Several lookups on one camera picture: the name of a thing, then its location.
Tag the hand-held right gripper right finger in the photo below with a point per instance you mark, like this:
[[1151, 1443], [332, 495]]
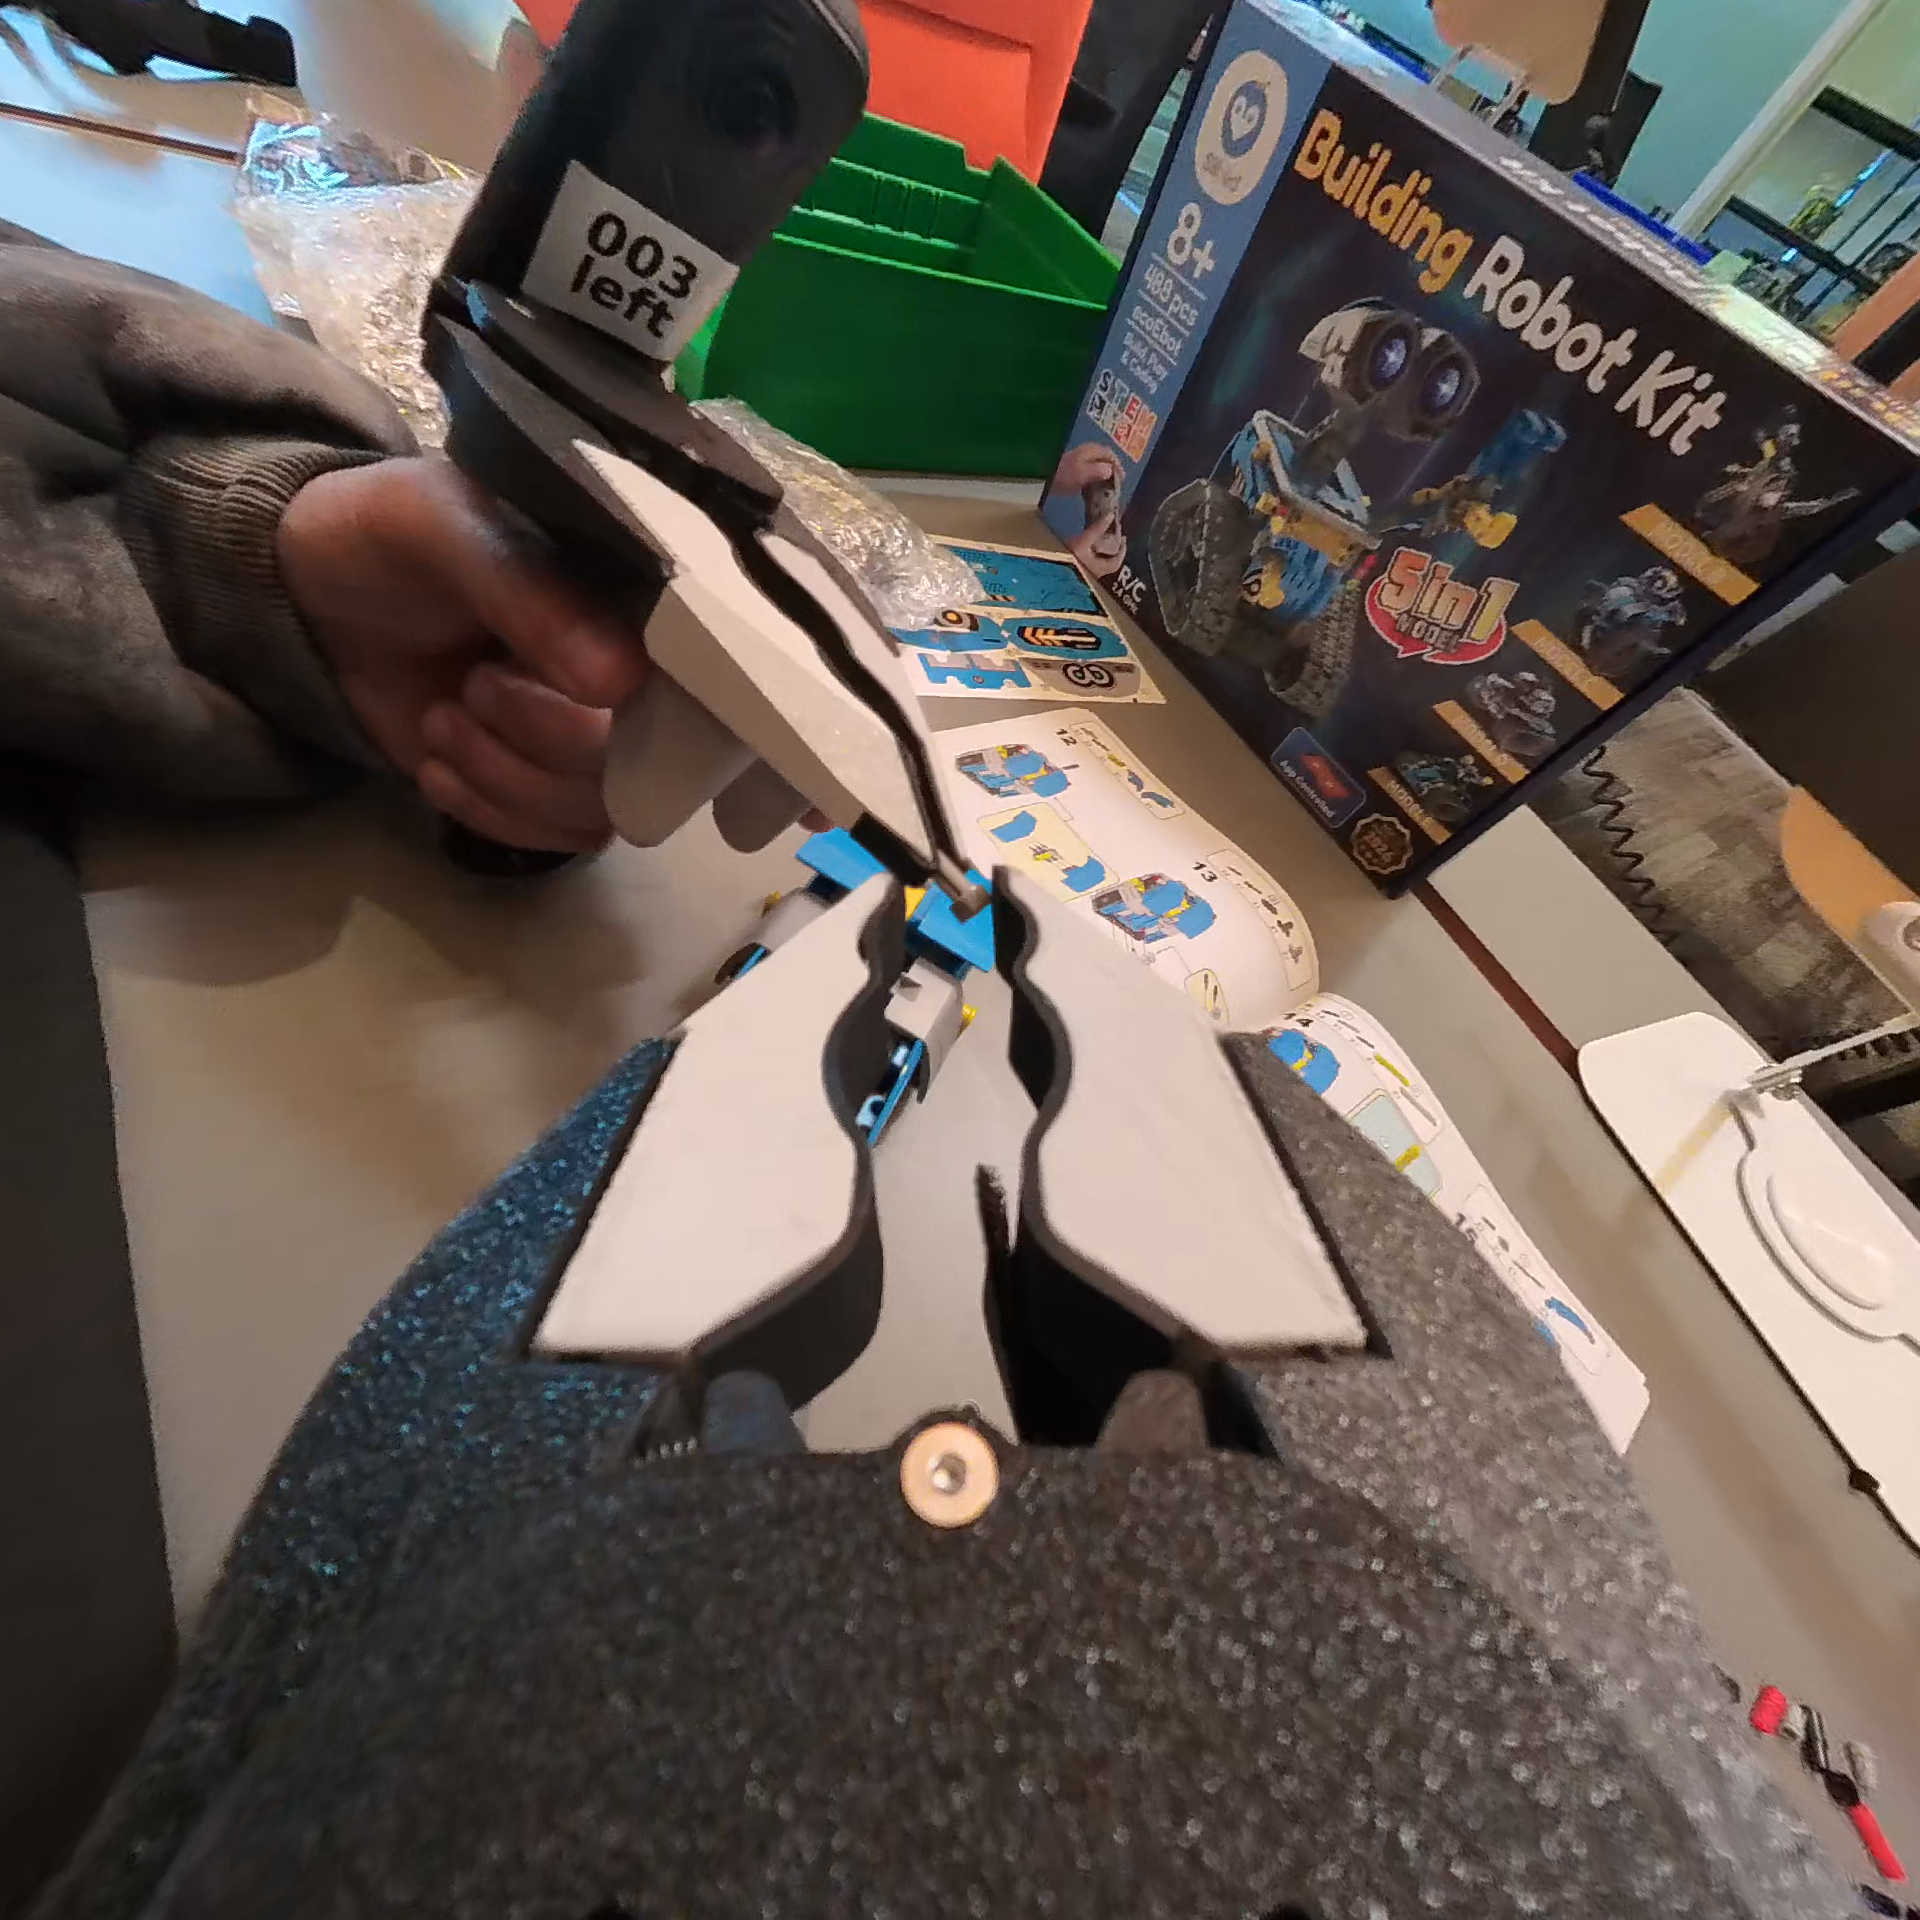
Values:
[[1186, 1184]]

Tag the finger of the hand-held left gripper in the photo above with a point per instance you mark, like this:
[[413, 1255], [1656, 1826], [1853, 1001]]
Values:
[[839, 601], [766, 660]]

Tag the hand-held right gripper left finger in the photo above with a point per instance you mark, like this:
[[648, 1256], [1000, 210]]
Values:
[[707, 1184]]

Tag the partly built blue toy robot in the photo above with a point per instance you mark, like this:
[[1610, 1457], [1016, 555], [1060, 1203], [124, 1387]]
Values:
[[944, 944]]

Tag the pile of toy building pieces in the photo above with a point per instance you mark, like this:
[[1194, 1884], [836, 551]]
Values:
[[1823, 1754]]

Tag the person's left forearm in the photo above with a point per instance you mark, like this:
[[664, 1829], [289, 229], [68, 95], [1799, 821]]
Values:
[[149, 527]]

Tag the grey desk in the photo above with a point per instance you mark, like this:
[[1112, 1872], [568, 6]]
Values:
[[302, 1050]]

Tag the person's left hand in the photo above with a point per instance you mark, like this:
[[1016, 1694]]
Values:
[[449, 643]]

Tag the blue sticker sheet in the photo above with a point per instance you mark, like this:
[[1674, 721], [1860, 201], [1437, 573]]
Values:
[[1037, 632]]

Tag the green plastic bin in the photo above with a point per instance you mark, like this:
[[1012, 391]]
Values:
[[901, 345]]

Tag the instruction booklet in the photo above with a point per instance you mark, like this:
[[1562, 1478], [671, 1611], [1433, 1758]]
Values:
[[1201, 901]]

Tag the red plastic bin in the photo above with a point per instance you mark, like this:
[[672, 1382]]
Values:
[[960, 75]]

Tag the crumpled clear plastic bag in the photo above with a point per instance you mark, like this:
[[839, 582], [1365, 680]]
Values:
[[345, 240]]

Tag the dark blue kit box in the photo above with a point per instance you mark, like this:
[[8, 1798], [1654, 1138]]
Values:
[[1500, 448]]

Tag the dark brown board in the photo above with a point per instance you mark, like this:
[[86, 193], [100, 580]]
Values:
[[1832, 675]]

